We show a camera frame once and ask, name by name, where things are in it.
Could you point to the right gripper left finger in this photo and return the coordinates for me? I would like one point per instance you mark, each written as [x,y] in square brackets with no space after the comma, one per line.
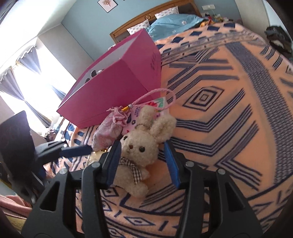
[53,215]

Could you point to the pink sweater left forearm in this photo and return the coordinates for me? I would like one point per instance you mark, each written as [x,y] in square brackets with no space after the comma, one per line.
[15,206]

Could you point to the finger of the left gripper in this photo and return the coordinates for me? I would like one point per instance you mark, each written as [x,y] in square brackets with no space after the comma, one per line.
[71,151]
[42,157]

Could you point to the blue floral duvet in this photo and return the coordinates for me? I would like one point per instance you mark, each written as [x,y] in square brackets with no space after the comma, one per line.
[173,24]

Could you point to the right patterned pillow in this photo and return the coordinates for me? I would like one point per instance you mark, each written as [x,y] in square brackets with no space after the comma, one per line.
[169,11]

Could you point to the wooden headboard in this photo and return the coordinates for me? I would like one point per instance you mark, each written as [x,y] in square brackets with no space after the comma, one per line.
[184,7]

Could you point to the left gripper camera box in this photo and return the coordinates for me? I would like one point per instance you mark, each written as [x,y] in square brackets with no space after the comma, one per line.
[17,146]

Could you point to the brown white plush dog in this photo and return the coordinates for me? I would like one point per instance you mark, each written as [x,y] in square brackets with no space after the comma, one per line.
[93,74]

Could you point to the yellow tissue pack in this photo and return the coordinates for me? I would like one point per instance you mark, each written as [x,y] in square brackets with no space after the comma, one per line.
[95,156]

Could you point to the wall power socket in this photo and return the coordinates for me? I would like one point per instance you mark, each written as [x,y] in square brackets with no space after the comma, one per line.
[208,7]

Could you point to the grey window curtain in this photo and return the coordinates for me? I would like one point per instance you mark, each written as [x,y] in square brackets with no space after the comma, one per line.
[30,61]

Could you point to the patterned pillow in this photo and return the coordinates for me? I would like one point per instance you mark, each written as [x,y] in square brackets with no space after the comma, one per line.
[143,25]
[169,11]

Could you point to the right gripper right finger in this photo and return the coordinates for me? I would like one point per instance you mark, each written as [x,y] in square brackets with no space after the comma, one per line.
[213,204]

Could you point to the beige plush bunny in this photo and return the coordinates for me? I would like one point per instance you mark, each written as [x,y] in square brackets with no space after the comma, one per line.
[140,148]

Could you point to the orange navy patterned blanket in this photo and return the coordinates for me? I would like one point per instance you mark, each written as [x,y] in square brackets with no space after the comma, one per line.
[234,112]

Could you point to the left patterned pillow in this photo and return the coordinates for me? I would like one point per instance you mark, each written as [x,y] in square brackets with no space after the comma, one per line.
[143,25]

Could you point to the pink tissue pack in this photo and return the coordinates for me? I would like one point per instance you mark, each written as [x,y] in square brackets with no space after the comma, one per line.
[145,113]

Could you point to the black bag on floor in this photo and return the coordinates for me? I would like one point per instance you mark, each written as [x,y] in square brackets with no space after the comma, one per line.
[280,41]

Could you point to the pink cardboard box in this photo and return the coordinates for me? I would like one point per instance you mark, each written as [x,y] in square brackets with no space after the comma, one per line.
[130,69]

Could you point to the pink brocade drawstring pouch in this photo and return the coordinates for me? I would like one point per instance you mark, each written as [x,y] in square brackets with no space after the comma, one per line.
[112,126]

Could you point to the pink flower framed picture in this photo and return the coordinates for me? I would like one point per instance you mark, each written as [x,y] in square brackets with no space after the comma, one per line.
[107,5]

